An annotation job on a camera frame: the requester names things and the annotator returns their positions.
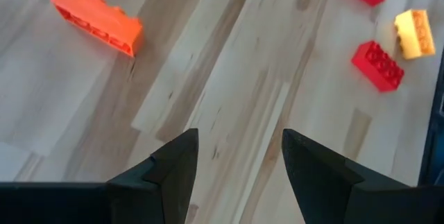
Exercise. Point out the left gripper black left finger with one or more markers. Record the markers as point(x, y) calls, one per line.
point(163, 186)

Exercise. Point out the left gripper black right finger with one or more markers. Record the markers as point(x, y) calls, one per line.
point(322, 189)

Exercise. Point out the orange long toy brick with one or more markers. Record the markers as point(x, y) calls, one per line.
point(97, 16)

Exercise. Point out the yellow long toy brick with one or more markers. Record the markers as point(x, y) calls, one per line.
point(412, 33)

